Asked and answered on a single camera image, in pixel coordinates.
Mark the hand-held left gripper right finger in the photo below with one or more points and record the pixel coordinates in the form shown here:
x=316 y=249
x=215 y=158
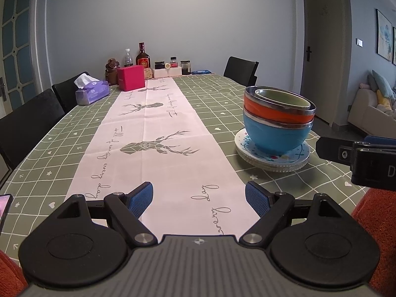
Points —
x=258 y=199

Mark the white box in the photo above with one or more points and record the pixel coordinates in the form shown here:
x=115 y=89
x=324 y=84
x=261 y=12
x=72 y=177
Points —
x=161 y=73
x=174 y=72

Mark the smartphone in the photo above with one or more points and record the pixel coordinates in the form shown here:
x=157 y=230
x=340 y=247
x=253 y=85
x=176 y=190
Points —
x=4 y=212

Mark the clear water bottle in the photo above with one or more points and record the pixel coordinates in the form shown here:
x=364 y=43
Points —
x=128 y=58

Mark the white fruit-print plate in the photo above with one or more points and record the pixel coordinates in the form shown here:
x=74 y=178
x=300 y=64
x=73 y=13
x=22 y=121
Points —
x=297 y=154

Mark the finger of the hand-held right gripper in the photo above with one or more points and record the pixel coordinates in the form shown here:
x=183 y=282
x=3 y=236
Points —
x=334 y=150
x=380 y=140

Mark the red label jar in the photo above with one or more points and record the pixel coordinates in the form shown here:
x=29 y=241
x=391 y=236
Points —
x=174 y=62

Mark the orange steel bowl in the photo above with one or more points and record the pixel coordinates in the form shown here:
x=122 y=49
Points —
x=269 y=114

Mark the framed wall painting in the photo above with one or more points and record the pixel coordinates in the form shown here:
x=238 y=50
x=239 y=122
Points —
x=394 y=46
x=383 y=34

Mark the yellow pillow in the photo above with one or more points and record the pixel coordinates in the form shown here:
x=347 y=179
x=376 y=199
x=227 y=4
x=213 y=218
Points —
x=383 y=97

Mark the red fleece clothing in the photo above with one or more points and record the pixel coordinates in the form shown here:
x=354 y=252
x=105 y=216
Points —
x=377 y=222

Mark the wall light switch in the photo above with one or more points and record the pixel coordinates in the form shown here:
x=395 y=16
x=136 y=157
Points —
x=359 y=42

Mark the green checked tablecloth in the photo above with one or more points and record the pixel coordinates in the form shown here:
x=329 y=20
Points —
x=55 y=148

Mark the blue steel bowl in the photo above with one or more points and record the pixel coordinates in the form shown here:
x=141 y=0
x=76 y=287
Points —
x=272 y=136

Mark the pale green ceramic bowl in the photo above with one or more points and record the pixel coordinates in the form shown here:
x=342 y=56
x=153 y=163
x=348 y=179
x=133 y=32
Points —
x=278 y=99

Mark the glass panel door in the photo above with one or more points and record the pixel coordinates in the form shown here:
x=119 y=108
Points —
x=18 y=46

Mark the black jar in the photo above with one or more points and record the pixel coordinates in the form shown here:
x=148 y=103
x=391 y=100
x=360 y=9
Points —
x=159 y=65

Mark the blue packet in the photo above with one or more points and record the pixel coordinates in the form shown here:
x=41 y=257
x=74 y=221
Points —
x=201 y=72

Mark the beige sofa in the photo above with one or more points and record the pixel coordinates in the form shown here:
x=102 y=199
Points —
x=365 y=114

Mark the dark glass jar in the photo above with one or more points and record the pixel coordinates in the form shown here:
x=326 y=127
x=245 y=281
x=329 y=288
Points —
x=185 y=68

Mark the purple tissue box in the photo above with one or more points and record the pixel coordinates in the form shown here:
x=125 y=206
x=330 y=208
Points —
x=92 y=92

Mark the clear glass plate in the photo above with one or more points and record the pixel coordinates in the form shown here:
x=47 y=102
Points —
x=247 y=158
x=278 y=169

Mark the white door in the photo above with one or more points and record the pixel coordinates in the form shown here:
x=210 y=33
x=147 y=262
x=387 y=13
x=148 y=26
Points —
x=324 y=52

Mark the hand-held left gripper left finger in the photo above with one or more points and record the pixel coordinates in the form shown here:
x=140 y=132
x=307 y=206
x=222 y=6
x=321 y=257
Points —
x=140 y=199

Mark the blue pillow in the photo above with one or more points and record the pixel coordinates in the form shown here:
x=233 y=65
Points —
x=379 y=82

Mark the brown liquor bottle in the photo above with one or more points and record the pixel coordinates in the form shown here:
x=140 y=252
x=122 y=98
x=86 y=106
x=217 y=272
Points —
x=143 y=57

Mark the pink box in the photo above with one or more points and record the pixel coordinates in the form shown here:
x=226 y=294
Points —
x=131 y=79

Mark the black chair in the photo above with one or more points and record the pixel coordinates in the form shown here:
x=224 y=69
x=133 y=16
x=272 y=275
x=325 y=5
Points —
x=239 y=71
x=65 y=96
x=27 y=123

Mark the pink deer-print table runner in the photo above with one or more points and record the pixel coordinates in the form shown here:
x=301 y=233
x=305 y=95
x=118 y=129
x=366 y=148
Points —
x=161 y=173

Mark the brown figurine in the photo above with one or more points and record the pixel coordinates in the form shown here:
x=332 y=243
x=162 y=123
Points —
x=110 y=71

